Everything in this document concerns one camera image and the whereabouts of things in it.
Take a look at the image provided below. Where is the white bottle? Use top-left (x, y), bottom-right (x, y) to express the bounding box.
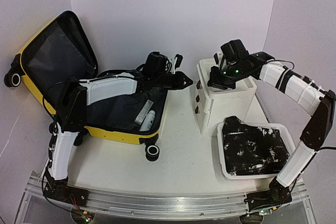
top-left (140, 110), bottom-right (155, 132)

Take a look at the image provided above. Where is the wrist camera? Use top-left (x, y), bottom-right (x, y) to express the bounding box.
top-left (214, 51), bottom-right (225, 70)
top-left (170, 54), bottom-right (183, 74)

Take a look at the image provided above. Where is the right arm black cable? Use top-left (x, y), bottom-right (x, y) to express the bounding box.
top-left (267, 58), bottom-right (336, 151)

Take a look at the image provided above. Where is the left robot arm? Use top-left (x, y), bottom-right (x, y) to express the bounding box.
top-left (42, 52), bottom-right (193, 206)

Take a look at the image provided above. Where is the white cosmetic tube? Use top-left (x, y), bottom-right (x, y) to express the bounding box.
top-left (135, 99), bottom-right (153, 125)

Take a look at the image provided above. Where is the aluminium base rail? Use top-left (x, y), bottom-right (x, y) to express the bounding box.
top-left (14, 172), bottom-right (316, 223)

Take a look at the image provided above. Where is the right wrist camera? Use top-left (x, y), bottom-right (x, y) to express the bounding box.
top-left (214, 51), bottom-right (225, 70)

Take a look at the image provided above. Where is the yellow cartoon print suitcase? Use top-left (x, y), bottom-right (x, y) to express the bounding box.
top-left (4, 10), bottom-right (169, 162)

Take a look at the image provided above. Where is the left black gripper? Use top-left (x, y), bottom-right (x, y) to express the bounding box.
top-left (154, 72), bottom-right (194, 91)

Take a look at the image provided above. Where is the white perforated plastic basket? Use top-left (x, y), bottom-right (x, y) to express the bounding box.
top-left (217, 122), bottom-right (296, 180)

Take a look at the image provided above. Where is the white drawer cabinet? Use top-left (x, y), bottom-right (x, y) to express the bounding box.
top-left (193, 59), bottom-right (257, 137)

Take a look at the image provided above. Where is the black white patterned garment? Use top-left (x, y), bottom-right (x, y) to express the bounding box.
top-left (222, 116), bottom-right (290, 176)

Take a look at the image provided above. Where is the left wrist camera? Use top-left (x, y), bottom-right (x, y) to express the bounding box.
top-left (170, 54), bottom-right (183, 74)

